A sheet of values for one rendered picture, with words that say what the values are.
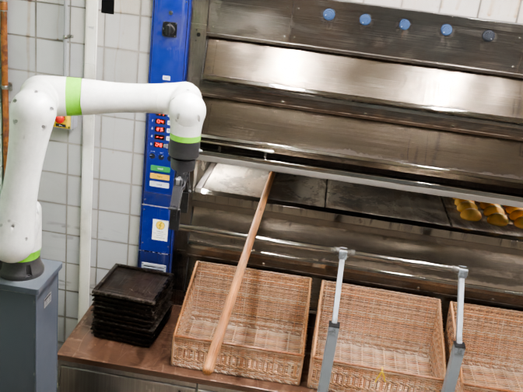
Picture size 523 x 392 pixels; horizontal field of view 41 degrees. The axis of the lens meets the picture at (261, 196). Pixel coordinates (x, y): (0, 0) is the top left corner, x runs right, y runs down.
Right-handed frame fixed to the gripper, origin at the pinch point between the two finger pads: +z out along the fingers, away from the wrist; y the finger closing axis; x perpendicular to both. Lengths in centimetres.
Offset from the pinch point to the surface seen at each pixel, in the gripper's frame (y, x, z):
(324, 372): -33, 57, 73
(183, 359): -45, -1, 85
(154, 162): -94, -29, 18
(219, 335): 22.8, 18.7, 25.6
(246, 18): -99, 5, -50
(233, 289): -5.9, 19.5, 26.0
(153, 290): -67, -20, 68
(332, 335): -34, 57, 56
